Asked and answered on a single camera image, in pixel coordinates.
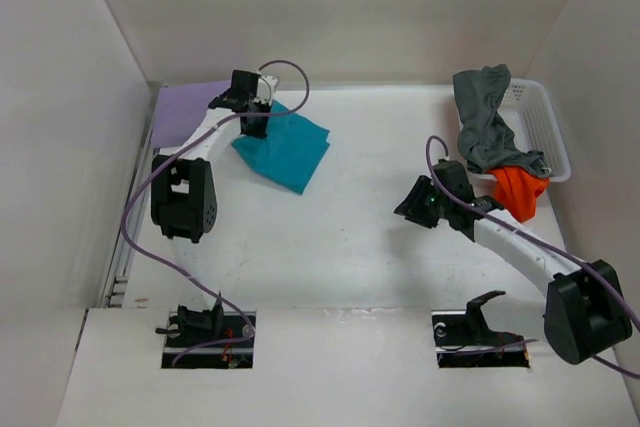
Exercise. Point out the teal t shirt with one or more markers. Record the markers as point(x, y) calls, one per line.
point(289, 154)

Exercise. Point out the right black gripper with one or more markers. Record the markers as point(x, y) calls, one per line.
point(412, 206)

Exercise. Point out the grey t shirt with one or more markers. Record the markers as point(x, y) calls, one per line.
point(485, 141)

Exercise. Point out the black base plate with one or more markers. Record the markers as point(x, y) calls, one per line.
point(464, 341)
point(217, 347)

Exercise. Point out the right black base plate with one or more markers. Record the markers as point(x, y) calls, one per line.
point(464, 341)

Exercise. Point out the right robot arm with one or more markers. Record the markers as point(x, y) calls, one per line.
point(583, 314)

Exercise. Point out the purple t shirt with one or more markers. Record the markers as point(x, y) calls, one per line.
point(179, 111)

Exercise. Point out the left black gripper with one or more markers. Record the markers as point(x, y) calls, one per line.
point(260, 131)

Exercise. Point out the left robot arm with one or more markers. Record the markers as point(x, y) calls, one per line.
point(183, 201)

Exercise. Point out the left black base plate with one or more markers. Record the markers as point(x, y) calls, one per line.
point(217, 347)

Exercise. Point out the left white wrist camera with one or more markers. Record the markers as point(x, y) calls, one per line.
point(267, 85)

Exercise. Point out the white plastic bin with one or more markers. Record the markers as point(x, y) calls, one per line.
point(527, 110)

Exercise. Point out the orange t shirt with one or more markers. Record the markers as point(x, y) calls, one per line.
point(518, 191)

